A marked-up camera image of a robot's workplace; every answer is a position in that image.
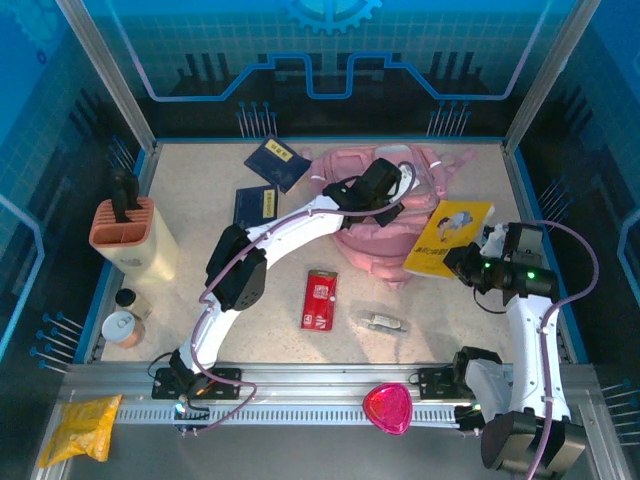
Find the pink backpack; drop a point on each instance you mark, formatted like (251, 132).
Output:
(380, 242)

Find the yellow illustrated book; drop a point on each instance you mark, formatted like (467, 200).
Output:
(445, 235)

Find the navy blue book yellow label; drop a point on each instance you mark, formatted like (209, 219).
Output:
(272, 165)
(252, 207)

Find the red snack packet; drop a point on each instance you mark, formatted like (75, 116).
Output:
(320, 300)

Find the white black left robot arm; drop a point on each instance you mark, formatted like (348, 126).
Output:
(295, 225)

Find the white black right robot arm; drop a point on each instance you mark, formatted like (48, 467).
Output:
(525, 340)

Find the small clear plastic bag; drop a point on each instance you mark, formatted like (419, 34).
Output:
(382, 321)

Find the yellow plastic bag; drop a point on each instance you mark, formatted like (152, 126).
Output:
(80, 430)

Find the pink triangular container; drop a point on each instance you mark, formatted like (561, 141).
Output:
(389, 407)

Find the cream knife block orange top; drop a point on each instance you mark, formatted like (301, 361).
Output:
(145, 250)

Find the small jar black lid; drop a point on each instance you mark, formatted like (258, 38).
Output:
(132, 302)

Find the tin can pull tab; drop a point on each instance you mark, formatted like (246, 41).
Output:
(122, 330)

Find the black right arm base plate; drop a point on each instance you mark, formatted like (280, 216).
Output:
(430, 381)

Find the aluminium mounting rail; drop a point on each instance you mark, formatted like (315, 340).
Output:
(325, 380)

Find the aluminium frame post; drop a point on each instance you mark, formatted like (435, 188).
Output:
(110, 80)
(545, 80)

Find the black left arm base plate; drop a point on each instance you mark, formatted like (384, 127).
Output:
(230, 378)

